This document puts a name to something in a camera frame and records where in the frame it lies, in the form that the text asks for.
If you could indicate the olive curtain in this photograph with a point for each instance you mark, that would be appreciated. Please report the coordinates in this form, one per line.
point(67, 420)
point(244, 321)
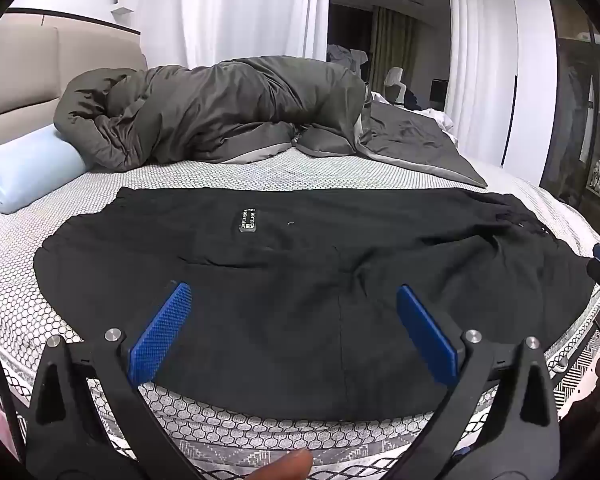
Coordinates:
point(390, 45)

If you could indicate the white office chair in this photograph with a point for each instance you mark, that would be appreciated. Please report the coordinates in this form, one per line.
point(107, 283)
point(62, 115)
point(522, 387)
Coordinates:
point(395, 85)

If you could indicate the white patterned mattress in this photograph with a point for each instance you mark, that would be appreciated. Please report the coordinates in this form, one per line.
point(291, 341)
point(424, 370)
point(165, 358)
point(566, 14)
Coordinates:
point(205, 175)

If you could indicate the dark glass wardrobe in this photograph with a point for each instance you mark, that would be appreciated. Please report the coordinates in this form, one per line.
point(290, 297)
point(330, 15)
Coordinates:
point(580, 110)

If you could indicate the white sheer curtain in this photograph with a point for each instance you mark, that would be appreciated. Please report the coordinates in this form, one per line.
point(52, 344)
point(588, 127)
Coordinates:
point(480, 60)
point(230, 10)

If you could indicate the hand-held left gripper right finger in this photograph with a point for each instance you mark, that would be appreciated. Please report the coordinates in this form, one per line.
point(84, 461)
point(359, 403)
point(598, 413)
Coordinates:
point(427, 332)

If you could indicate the person's left hand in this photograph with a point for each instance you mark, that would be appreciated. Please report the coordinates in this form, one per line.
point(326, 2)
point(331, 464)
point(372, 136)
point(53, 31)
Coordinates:
point(292, 465)

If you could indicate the pile of clothes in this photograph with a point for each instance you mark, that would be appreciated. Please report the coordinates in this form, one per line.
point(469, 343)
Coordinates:
point(347, 60)

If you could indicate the dark monitor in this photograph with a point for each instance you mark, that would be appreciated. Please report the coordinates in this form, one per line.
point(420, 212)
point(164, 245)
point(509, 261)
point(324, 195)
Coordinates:
point(439, 94)

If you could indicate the black pants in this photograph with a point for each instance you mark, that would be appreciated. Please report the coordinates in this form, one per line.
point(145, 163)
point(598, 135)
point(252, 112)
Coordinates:
point(280, 285)

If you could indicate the light blue pillow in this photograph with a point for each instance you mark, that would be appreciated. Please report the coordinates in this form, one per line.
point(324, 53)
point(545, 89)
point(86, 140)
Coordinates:
point(25, 165)

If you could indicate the beige padded headboard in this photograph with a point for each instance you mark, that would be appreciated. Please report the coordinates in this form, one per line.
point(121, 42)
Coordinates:
point(20, 75)

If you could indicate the grey duvet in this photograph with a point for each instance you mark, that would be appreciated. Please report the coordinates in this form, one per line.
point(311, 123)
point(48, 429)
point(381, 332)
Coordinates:
point(205, 105)

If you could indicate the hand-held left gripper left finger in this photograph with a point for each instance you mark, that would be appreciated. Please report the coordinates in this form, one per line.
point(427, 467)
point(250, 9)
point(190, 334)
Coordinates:
point(160, 332)

